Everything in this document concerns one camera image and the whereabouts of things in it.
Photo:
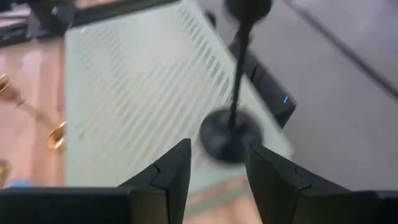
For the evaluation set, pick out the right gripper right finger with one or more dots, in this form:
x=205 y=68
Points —
x=280 y=193

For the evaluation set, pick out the mint green perforated metal stand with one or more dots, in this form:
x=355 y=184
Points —
x=140 y=93

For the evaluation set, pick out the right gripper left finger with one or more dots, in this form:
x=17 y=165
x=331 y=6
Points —
x=168 y=186

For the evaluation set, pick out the black box with blue light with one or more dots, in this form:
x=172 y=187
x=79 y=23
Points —
x=270 y=90

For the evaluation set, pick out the black candlestick holder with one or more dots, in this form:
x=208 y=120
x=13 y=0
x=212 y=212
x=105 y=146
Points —
x=228 y=140

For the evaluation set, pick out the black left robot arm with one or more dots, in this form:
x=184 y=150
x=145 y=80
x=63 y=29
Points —
x=53 y=15

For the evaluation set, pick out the gold candlestick holder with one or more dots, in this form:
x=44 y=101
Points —
x=57 y=138

